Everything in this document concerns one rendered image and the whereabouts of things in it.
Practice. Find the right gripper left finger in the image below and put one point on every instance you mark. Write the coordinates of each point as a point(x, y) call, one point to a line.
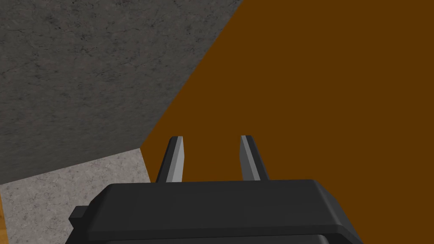
point(173, 162)

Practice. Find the brown flat panel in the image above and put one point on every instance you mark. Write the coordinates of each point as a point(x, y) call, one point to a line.
point(305, 95)

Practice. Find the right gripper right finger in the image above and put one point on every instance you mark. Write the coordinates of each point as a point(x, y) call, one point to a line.
point(251, 162)

